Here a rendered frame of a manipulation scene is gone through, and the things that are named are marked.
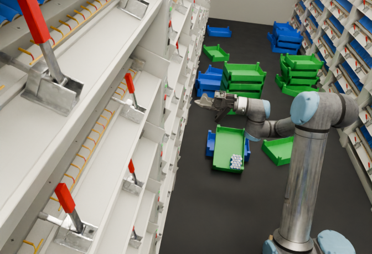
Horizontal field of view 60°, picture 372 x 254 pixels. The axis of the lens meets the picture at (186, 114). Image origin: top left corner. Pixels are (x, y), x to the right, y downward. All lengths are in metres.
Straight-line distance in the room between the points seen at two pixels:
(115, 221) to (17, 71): 0.43
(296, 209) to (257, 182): 0.93
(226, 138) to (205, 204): 0.54
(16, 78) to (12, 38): 0.03
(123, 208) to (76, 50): 0.41
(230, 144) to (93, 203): 1.86
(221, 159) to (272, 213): 0.49
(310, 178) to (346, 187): 1.20
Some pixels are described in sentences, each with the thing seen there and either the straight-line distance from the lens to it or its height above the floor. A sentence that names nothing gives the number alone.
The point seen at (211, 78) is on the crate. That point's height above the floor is 0.09.
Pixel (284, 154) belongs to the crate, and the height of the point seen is 0.00.
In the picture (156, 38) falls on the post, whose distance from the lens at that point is 0.73.
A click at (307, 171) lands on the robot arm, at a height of 0.73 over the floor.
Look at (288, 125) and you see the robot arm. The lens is 1.59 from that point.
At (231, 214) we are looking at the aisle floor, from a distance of 1.96.
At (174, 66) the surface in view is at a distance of 1.26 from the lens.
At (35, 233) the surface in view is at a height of 1.15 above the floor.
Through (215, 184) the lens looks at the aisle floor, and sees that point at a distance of 2.10.
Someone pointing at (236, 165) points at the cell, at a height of 0.07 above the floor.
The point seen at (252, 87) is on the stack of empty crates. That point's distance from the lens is 2.67.
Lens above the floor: 1.48
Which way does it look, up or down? 34 degrees down
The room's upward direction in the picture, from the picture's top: 6 degrees clockwise
